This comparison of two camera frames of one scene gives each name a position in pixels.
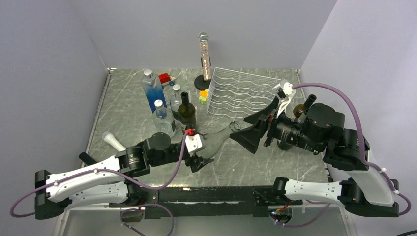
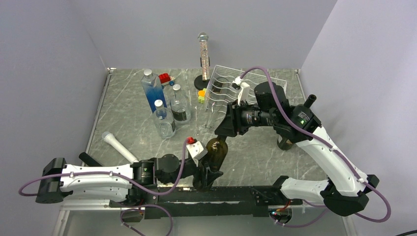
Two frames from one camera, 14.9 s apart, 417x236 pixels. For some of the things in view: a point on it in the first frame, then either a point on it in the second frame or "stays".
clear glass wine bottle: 214,141 → 218,103
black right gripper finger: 250,138 → 226,127
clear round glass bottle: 163,121 stays
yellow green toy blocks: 203,96 stays
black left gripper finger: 196,163 → 204,177
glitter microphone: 203,38 stays
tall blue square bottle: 153,88 stays
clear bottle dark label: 175,102 stays
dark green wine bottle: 187,112 → 217,150
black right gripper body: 273,118 → 245,117
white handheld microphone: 109,137 stays
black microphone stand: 199,83 stays
